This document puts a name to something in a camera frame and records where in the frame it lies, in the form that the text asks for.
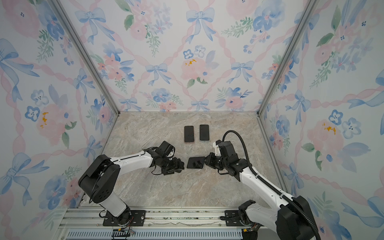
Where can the corner aluminium post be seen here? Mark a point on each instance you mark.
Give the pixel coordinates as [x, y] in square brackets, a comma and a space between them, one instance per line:
[75, 38]
[291, 47]

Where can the aluminium front rail frame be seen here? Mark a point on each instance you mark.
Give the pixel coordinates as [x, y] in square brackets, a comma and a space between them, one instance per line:
[159, 223]

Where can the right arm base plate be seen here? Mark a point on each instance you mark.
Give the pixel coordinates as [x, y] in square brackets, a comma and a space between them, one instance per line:
[232, 219]

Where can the left corner aluminium post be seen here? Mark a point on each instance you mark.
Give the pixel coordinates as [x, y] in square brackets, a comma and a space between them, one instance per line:
[75, 38]

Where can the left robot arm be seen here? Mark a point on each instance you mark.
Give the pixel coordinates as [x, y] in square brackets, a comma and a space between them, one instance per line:
[99, 179]

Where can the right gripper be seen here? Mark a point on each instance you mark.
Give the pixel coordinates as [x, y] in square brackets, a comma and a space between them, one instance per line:
[210, 163]

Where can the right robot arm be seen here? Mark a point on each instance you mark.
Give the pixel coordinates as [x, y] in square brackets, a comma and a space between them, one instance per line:
[288, 216]

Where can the black phone case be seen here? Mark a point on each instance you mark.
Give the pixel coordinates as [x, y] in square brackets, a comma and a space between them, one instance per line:
[196, 163]

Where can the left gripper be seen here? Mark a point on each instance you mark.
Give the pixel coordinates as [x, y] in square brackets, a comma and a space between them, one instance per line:
[175, 167]

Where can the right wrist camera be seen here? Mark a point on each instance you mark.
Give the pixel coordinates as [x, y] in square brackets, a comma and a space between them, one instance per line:
[224, 149]

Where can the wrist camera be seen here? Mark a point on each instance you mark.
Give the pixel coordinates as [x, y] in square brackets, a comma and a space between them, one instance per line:
[224, 149]
[166, 150]

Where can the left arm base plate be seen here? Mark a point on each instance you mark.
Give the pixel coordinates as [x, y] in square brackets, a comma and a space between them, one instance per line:
[133, 218]

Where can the right corner aluminium post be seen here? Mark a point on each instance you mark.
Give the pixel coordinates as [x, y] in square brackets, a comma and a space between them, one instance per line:
[291, 47]

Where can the purple-edged black phone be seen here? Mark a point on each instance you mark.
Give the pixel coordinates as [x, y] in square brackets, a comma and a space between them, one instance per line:
[189, 134]

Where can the blue-edged black phone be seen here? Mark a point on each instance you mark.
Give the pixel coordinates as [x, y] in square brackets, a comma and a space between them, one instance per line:
[204, 133]

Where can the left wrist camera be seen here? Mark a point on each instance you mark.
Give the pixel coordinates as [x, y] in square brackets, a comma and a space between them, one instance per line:
[166, 150]

